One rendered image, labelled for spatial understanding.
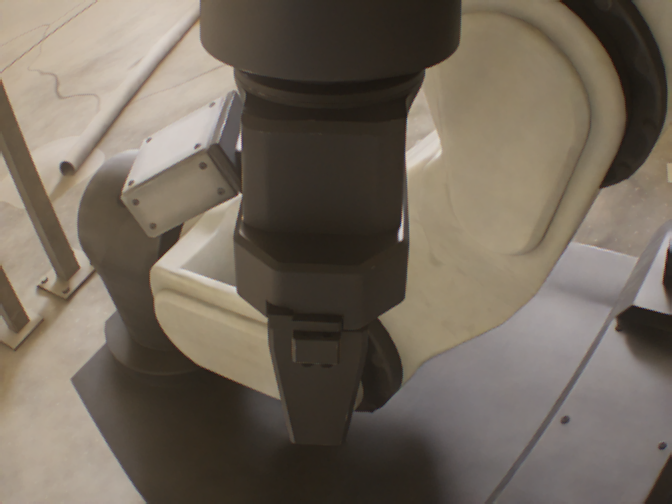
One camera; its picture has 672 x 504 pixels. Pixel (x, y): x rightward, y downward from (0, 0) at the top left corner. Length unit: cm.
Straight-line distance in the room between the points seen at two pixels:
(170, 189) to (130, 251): 48
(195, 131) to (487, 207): 16
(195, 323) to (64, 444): 49
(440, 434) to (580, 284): 21
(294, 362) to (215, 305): 39
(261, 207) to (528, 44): 14
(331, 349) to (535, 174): 16
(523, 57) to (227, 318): 38
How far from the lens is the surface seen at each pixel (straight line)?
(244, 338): 69
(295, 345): 30
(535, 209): 43
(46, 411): 124
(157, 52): 208
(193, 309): 72
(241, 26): 27
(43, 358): 133
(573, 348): 80
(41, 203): 139
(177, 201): 34
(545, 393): 77
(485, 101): 41
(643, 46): 39
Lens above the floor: 74
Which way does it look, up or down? 36 degrees down
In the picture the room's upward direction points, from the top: 19 degrees counter-clockwise
